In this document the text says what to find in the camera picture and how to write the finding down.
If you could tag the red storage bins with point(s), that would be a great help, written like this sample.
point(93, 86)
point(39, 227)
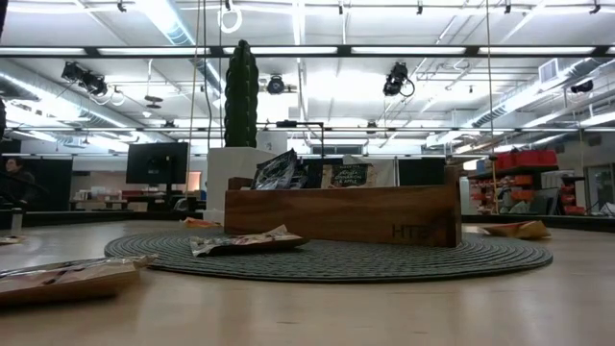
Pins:
point(526, 159)

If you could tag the black overhead frame bar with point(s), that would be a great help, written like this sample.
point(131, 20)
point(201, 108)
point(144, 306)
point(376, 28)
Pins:
point(343, 50)

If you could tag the black storage shelf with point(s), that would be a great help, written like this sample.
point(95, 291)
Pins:
point(514, 172)

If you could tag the white air vent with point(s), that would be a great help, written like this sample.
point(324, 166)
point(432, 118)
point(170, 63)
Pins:
point(548, 70)

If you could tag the background desk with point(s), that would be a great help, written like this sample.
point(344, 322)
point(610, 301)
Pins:
point(134, 198)

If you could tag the person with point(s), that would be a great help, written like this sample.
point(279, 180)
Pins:
point(21, 185)

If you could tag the round grey woven placemat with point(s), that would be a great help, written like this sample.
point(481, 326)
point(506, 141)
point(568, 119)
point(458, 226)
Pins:
point(384, 264)

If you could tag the small clear bottle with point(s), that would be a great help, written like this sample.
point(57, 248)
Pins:
point(17, 220)

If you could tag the wooden tea box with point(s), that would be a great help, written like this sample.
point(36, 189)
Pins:
point(336, 214)

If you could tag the beige tea packet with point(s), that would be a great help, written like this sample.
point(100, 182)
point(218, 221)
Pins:
point(240, 245)
point(72, 283)
point(351, 175)

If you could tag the black partition panel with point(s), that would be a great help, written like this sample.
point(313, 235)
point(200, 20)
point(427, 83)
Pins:
point(418, 170)
point(53, 185)

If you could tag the green cactus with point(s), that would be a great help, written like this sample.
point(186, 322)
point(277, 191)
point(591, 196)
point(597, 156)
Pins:
point(241, 96)

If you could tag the thin black horizontal rail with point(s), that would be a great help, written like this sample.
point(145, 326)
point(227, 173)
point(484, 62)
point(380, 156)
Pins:
point(336, 129)

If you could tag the black ceiling spotlight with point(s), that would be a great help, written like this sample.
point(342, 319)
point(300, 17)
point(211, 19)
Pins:
point(582, 86)
point(276, 85)
point(396, 79)
point(86, 79)

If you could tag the black computer monitor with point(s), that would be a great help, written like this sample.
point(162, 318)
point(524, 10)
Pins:
point(156, 163)

